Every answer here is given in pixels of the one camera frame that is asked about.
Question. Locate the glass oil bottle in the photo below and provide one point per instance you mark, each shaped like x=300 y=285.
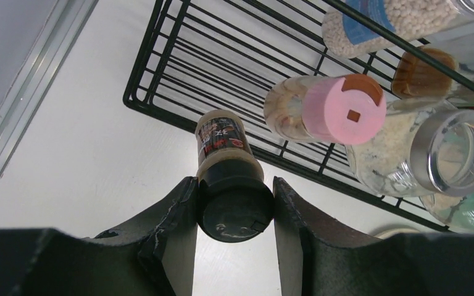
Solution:
x=414 y=78

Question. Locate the glass rice jar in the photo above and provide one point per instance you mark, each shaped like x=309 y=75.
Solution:
x=454 y=212
x=425 y=146

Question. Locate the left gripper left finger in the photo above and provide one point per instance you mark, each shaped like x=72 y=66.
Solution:
x=152 y=253

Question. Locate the cream floral plate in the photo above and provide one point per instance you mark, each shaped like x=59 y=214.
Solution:
x=385 y=233

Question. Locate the black cap spice jar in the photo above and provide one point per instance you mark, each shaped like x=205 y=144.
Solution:
x=234 y=204

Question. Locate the black wire rack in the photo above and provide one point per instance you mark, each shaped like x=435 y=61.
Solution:
x=197 y=56

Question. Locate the silver lid bead jar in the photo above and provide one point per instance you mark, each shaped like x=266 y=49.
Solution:
x=410 y=20

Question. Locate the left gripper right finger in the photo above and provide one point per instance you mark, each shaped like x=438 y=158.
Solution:
x=319 y=255

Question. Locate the pink cap spice jar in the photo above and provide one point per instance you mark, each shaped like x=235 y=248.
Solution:
x=348 y=109

